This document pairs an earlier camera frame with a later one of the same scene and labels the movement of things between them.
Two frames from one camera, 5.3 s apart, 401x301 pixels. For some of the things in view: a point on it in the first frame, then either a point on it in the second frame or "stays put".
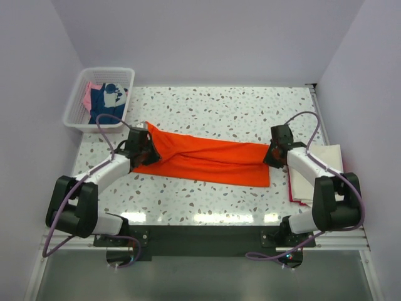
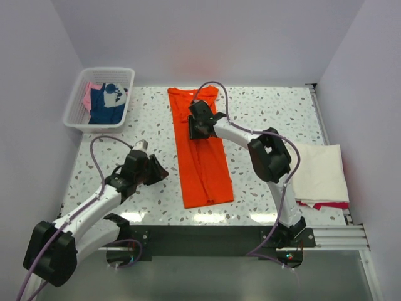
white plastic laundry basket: [76, 115] stays put
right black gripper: [267, 160] → [193, 135]
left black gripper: [155, 157] → [160, 172]
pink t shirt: [87, 99] stays put
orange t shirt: [197, 158] → [202, 163]
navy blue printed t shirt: [109, 99] stays put
